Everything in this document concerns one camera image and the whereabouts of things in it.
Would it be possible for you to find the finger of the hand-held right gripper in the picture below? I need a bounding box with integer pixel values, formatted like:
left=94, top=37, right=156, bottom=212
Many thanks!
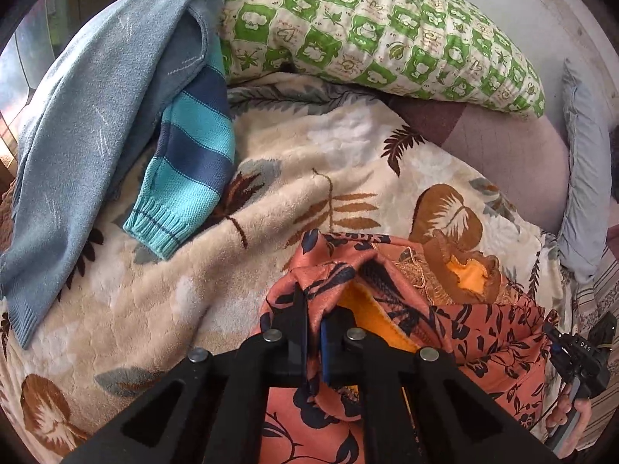
left=542, top=323, right=570, bottom=364

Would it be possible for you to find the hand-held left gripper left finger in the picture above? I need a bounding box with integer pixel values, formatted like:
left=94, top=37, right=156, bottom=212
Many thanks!
left=58, top=283, right=310, bottom=464

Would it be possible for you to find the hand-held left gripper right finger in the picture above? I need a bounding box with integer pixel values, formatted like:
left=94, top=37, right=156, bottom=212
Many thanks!
left=319, top=307, right=562, bottom=464

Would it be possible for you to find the orange floral blouse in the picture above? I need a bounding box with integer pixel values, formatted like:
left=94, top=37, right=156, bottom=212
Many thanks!
left=258, top=231, right=562, bottom=464

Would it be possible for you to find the person's right hand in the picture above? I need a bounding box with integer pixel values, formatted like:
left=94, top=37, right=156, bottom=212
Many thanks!
left=546, top=391, right=593, bottom=460

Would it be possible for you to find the striped cushion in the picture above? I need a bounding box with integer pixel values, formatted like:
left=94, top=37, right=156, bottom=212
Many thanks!
left=563, top=246, right=619, bottom=426

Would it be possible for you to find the leaf printed blanket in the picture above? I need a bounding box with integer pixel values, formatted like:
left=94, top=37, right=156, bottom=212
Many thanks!
left=0, top=80, right=576, bottom=464

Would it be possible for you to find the grey blue pillow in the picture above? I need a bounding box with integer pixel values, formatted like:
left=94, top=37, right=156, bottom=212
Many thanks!
left=556, top=58, right=612, bottom=283

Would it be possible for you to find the mauve mattress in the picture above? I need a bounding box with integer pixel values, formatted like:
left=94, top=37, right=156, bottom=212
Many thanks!
left=387, top=0, right=610, bottom=233

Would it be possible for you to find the blue striped knit sweater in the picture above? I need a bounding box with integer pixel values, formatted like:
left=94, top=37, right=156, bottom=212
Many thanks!
left=123, top=53, right=238, bottom=259

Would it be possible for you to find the light blue knit sweater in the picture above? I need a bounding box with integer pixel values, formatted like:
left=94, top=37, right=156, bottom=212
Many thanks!
left=0, top=0, right=257, bottom=351

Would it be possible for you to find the green checkered pillow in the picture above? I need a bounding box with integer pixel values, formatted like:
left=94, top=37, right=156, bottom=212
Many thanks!
left=217, top=0, right=546, bottom=119

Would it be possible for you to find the thin black cable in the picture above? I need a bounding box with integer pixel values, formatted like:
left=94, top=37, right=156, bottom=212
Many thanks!
left=529, top=387, right=554, bottom=433

